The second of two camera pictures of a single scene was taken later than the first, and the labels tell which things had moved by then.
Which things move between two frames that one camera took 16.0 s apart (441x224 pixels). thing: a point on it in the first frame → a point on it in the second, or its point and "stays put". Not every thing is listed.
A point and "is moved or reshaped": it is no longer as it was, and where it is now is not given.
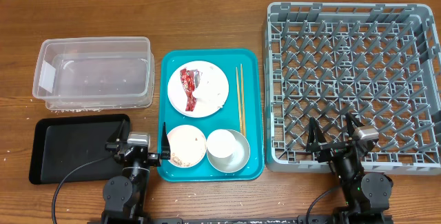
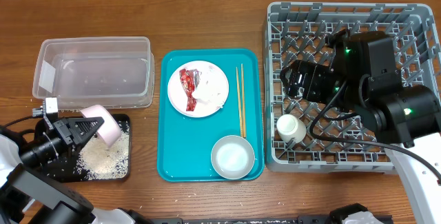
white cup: [220, 143] → [289, 127]
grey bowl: [235, 161] is moved or reshaped
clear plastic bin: [94, 74] stays put
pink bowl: [187, 145] → [109, 131]
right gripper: [316, 141] → [315, 73]
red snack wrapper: [190, 80] stays put
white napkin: [211, 89] stays put
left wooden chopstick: [238, 97] stays put
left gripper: [155, 158] → [69, 131]
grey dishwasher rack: [380, 61] stays put
